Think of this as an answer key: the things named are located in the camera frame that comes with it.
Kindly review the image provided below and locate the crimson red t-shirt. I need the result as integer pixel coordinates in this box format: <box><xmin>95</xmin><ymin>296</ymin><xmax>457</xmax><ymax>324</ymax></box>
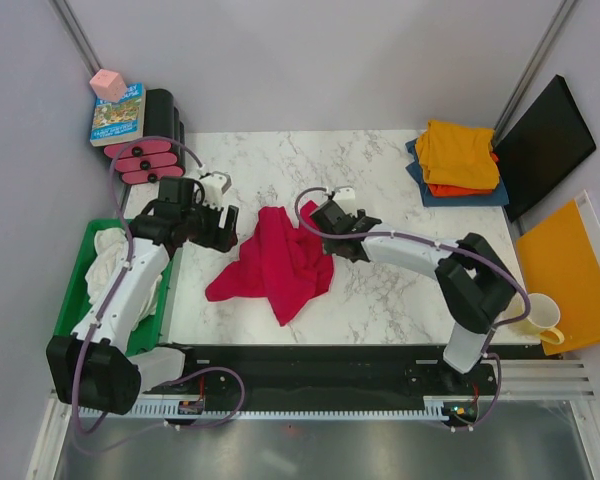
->
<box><xmin>205</xmin><ymin>206</ymin><xmax>335</xmax><ymax>327</ymax></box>

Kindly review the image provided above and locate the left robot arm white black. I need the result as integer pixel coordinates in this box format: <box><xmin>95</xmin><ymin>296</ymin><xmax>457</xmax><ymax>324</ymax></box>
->
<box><xmin>46</xmin><ymin>171</ymin><xmax>239</xmax><ymax>415</ymax></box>

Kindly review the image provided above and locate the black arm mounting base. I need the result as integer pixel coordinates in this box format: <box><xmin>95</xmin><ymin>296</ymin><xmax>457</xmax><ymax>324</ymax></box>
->
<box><xmin>156</xmin><ymin>345</ymin><xmax>496</xmax><ymax>409</ymax></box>

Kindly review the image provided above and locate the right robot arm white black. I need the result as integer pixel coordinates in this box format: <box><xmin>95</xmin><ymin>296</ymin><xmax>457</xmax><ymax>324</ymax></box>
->
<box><xmin>310</xmin><ymin>200</ymin><xmax>521</xmax><ymax>394</ymax></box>

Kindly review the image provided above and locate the black pink mini drawer unit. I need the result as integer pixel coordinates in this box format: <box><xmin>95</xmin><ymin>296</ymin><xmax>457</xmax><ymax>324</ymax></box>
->
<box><xmin>103</xmin><ymin>89</ymin><xmax>185</xmax><ymax>185</ymax></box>

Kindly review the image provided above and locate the white crumpled cloth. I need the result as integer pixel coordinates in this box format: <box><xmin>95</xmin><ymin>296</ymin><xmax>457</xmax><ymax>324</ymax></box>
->
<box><xmin>85</xmin><ymin>228</ymin><xmax>162</xmax><ymax>331</ymax></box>

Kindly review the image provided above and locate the colourful paperback book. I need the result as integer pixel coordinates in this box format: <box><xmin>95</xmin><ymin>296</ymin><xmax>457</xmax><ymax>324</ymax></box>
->
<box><xmin>90</xmin><ymin>83</ymin><xmax>146</xmax><ymax>147</ymax></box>

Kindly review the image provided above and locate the mustard yellow folded t-shirt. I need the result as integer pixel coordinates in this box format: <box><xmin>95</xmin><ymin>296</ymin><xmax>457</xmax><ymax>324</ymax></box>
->
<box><xmin>416</xmin><ymin>119</ymin><xmax>500</xmax><ymax>189</ymax></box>

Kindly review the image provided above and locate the green plastic tray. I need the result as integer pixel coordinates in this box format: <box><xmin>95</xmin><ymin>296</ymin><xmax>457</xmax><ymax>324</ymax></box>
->
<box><xmin>53</xmin><ymin>219</ymin><xmax>173</xmax><ymax>356</ymax></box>

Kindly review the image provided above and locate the blue folded t-shirt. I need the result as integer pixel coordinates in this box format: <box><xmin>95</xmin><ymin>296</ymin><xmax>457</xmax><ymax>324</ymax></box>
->
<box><xmin>405</xmin><ymin>140</ymin><xmax>509</xmax><ymax>207</ymax></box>

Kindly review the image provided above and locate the pink cube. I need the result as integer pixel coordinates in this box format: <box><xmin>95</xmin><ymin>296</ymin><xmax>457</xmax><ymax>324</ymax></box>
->
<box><xmin>89</xmin><ymin>69</ymin><xmax>127</xmax><ymax>103</ymax></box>

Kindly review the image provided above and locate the orange folder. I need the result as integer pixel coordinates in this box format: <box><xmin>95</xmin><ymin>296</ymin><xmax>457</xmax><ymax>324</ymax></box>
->
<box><xmin>516</xmin><ymin>199</ymin><xmax>600</xmax><ymax>355</ymax></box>

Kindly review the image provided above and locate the black flat board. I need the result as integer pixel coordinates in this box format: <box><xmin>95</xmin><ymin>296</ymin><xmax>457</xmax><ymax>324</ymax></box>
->
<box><xmin>495</xmin><ymin>75</ymin><xmax>596</xmax><ymax>222</ymax></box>

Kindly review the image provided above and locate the pale yellow mug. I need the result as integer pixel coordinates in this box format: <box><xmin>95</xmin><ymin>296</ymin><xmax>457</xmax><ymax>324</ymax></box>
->
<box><xmin>507</xmin><ymin>293</ymin><xmax>565</xmax><ymax>345</ymax></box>

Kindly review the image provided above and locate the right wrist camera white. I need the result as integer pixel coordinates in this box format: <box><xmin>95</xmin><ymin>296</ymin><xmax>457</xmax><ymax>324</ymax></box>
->
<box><xmin>328</xmin><ymin>186</ymin><xmax>357</xmax><ymax>216</ymax></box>

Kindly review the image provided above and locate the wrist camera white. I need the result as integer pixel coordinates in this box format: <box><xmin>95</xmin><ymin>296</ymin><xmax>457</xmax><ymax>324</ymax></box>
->
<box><xmin>328</xmin><ymin>186</ymin><xmax>357</xmax><ymax>216</ymax></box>
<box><xmin>199</xmin><ymin>171</ymin><xmax>232</xmax><ymax>211</ymax></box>

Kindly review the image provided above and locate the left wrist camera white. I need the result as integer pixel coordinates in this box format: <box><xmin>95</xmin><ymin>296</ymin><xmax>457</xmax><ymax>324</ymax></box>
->
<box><xmin>199</xmin><ymin>171</ymin><xmax>232</xmax><ymax>211</ymax></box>

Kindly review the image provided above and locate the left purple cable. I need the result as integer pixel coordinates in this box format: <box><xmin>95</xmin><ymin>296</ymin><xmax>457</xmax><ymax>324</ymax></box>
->
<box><xmin>68</xmin><ymin>137</ymin><xmax>246</xmax><ymax>440</ymax></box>

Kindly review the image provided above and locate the purple cable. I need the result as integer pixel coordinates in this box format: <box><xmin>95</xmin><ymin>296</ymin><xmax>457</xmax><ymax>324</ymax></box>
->
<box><xmin>293</xmin><ymin>186</ymin><xmax>532</xmax><ymax>434</ymax></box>
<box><xmin>68</xmin><ymin>137</ymin><xmax>246</xmax><ymax>440</ymax></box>

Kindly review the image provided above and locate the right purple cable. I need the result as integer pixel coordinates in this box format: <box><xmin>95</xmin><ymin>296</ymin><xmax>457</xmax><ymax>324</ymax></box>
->
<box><xmin>293</xmin><ymin>186</ymin><xmax>532</xmax><ymax>434</ymax></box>

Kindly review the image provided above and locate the white slotted cable duct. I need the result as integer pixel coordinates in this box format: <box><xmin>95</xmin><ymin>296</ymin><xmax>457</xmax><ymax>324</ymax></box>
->
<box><xmin>72</xmin><ymin>396</ymin><xmax>476</xmax><ymax>420</ymax></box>

